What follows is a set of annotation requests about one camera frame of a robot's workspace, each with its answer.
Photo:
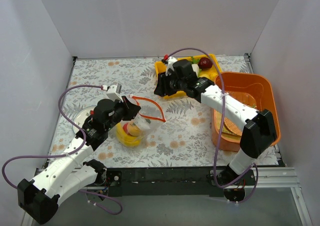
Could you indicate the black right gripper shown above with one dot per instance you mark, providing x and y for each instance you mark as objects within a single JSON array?
[{"x": 163, "y": 84}]

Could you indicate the yellow plastic tray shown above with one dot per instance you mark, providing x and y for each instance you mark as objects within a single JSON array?
[{"x": 210, "y": 73}]

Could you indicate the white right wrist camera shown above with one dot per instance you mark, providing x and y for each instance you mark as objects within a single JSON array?
[{"x": 169, "y": 61}]

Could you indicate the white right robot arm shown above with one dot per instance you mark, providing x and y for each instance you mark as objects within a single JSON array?
[{"x": 258, "y": 127}]

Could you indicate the orange plastic tub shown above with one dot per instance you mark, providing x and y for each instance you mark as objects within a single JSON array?
[{"x": 254, "y": 91}]

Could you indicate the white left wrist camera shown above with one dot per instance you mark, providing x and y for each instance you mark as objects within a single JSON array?
[{"x": 113, "y": 92}]

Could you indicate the fake red apple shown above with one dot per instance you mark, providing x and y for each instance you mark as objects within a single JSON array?
[{"x": 205, "y": 63}]

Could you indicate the fake yellow banana bunch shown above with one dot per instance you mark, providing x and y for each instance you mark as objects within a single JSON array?
[{"x": 125, "y": 138}]

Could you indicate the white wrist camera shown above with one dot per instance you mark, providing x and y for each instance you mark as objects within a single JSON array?
[
  {"x": 113, "y": 92},
  {"x": 169, "y": 61}
]

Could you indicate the clear zip top bag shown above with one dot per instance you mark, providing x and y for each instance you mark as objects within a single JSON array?
[{"x": 149, "y": 118}]

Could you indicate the white fruit pattern plate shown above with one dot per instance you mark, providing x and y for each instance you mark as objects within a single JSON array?
[{"x": 80, "y": 118}]

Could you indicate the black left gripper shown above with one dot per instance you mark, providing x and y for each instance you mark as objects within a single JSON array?
[{"x": 130, "y": 108}]

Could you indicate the round woven bamboo basket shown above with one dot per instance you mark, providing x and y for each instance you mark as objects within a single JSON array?
[{"x": 231, "y": 127}]

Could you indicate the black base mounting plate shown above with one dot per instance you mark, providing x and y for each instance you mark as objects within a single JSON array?
[{"x": 159, "y": 181}]

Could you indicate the fake white radish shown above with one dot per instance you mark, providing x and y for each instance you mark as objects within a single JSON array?
[{"x": 195, "y": 65}]

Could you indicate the floral table cloth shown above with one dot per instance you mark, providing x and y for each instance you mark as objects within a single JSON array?
[{"x": 184, "y": 140}]

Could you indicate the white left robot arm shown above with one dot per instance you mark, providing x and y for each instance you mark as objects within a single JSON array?
[{"x": 42, "y": 195}]

